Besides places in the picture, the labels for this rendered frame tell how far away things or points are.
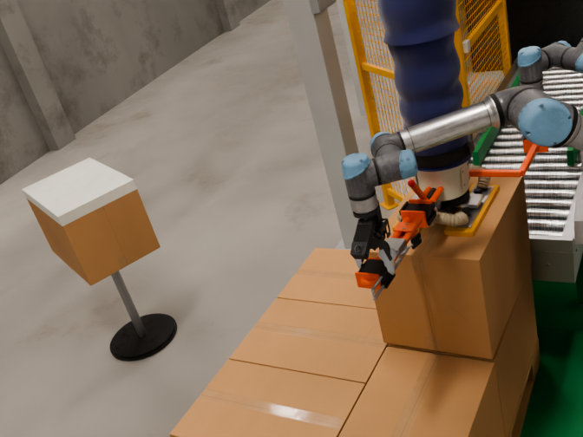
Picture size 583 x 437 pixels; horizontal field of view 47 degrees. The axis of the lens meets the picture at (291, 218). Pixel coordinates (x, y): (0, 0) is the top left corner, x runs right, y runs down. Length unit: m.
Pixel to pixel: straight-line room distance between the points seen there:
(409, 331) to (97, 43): 7.05
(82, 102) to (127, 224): 5.24
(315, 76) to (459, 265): 1.78
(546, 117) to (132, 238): 2.23
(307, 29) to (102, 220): 1.43
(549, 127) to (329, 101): 2.05
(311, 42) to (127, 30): 5.97
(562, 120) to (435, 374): 1.01
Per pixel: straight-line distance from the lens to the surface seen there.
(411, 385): 2.38
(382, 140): 1.89
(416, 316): 2.39
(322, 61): 3.63
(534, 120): 1.80
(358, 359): 2.52
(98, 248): 3.39
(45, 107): 7.93
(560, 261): 2.94
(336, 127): 3.76
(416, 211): 2.15
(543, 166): 3.60
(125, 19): 9.41
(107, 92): 8.90
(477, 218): 2.35
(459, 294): 2.26
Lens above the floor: 2.18
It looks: 27 degrees down
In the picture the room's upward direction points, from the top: 16 degrees counter-clockwise
